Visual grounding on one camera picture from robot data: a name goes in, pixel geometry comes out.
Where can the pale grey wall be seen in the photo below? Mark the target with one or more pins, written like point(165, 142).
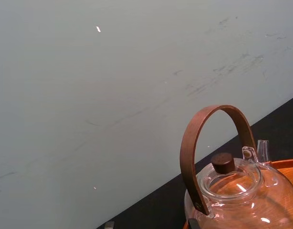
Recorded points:
point(89, 95)

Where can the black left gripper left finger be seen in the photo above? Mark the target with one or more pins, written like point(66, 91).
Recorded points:
point(110, 225)

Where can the glass lid with wooden knob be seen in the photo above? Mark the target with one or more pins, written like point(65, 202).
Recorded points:
point(223, 162)

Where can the black table cloth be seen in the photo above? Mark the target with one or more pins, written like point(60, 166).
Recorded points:
point(160, 205)

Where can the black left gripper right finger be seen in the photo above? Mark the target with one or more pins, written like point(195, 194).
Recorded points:
point(192, 225)

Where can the round orange wooden tray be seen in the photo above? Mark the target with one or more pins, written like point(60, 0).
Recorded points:
point(288, 174)

